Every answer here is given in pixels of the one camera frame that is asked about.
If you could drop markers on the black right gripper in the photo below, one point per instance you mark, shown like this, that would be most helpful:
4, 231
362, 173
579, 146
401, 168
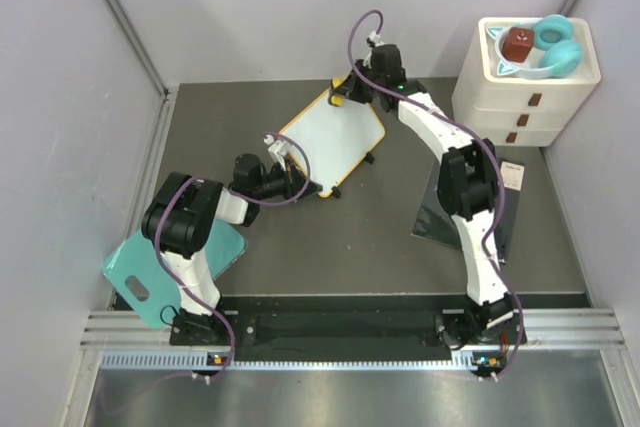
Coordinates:
351, 87

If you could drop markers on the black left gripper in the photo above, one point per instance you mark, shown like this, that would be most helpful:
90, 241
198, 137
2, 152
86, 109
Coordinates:
295, 183

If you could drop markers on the yellow framed whiteboard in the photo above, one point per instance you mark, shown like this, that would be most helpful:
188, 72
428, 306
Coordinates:
333, 140

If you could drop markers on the yellow black whiteboard eraser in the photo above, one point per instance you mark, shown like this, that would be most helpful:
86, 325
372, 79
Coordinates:
335, 98

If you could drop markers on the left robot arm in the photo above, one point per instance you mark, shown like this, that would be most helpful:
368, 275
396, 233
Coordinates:
181, 216

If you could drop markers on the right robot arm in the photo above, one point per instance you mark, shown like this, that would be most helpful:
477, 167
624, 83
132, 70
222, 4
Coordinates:
468, 185

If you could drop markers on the white three-drawer organizer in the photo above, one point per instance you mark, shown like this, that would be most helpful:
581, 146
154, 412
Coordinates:
511, 111

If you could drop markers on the brown cube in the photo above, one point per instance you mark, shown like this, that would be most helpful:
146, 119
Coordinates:
518, 43

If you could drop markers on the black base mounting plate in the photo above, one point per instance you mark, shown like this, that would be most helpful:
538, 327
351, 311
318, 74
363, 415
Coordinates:
346, 328

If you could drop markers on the black sheet with white label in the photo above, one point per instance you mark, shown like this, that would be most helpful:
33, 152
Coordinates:
513, 178

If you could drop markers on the teal white cat-ear headphones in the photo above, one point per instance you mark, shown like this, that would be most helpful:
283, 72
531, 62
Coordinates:
552, 35

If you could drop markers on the teal cutting board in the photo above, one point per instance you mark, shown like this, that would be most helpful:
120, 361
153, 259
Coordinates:
136, 275

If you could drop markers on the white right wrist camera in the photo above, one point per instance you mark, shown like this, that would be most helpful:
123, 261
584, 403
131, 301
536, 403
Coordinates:
375, 39

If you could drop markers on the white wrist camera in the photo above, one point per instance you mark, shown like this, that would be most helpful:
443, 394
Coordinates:
375, 39
277, 147

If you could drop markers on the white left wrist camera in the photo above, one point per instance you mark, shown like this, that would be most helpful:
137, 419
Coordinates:
277, 147

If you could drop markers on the grey slotted cable duct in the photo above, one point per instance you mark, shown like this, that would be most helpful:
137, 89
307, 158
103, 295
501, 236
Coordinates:
203, 361

